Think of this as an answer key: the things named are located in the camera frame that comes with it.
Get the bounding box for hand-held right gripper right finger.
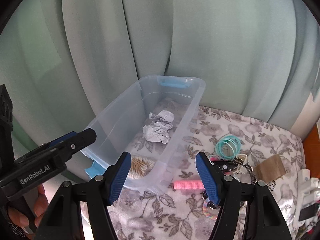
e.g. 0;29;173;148
196;152;293;240

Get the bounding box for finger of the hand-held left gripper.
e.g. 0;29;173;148
52;128;97;165
41;131;78;152

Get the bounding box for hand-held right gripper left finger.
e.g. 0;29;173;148
35;152;132;240

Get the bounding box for pink hair roller clip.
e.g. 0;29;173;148
173;180;204;190

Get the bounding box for cream claw hair clip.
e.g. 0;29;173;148
235;155;248;174

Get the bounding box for bunch of teal hair ties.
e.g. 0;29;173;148
214;134;242;159

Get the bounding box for clear plastic container blue latches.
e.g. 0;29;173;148
81;75;207;193

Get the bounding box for person's left hand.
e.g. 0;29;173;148
7;185;49;239

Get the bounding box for black rhinestone hair clip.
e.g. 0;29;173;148
214;161;238;173

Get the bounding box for round pack of cotton swabs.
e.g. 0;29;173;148
129;155;155;179

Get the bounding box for grey floral blanket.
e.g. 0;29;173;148
82;100;304;240

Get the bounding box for crumpled white paper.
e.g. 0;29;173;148
143;121;173;144
149;110;175;124

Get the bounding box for brown paper piece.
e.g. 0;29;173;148
254;154;287;182

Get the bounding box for white power strip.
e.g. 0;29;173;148
292;169;320;230

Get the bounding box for black power adapter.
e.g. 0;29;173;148
299;205;317;222

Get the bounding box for pale green curtain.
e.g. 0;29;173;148
0;0;320;183

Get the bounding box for rainbow braided bracelet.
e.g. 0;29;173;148
202;197;213;220

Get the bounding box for orange wooden bed frame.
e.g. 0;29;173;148
304;125;320;178

